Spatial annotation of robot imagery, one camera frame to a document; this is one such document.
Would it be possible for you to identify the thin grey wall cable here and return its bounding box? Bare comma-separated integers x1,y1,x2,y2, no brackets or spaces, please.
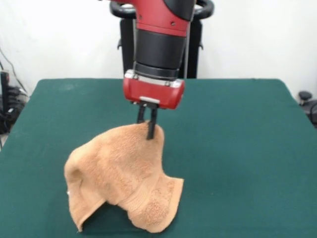
0,47,27,94

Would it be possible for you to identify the black cable bundle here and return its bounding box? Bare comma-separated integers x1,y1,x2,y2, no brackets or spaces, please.
0,85,30,134

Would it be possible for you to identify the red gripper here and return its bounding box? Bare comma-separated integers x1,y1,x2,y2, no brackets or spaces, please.
123,70,185,140

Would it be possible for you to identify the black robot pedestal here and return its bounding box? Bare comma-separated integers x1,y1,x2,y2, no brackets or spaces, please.
116,0,213,79

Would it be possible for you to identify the black power strip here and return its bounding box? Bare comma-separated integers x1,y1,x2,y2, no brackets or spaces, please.
0,71,10,112

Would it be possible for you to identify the tan terry cloth towel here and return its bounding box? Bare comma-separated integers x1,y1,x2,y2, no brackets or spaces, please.
64,120,185,234

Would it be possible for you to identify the dark green table cloth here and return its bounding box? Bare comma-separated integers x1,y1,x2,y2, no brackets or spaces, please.
0,78,317,238

